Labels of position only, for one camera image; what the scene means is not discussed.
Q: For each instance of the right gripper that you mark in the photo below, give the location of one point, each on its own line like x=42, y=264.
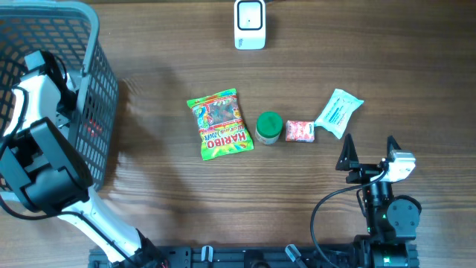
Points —
x=349, y=161

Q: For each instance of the light blue tissue pack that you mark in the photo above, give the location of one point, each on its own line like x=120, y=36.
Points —
x=336, y=114

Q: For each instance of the small red snack box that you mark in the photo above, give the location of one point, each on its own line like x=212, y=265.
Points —
x=303, y=131

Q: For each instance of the green lid jar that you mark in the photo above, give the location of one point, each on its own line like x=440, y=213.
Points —
x=268, y=127

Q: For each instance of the Haribo gummy candy bag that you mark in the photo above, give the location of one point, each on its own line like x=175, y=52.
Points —
x=221, y=126

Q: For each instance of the red Nescafe coffee stick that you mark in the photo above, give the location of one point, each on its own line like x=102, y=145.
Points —
x=93, y=128

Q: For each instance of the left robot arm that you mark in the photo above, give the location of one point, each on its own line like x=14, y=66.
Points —
x=50, y=178

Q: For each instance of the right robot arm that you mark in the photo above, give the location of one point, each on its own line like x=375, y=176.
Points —
x=391, y=220

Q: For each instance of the white barcode scanner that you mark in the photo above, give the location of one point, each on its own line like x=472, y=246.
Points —
x=249, y=24

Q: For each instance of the grey plastic shopping basket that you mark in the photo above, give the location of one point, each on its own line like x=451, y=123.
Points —
x=70, y=31

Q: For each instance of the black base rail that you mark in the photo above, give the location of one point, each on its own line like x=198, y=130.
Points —
x=341, y=255

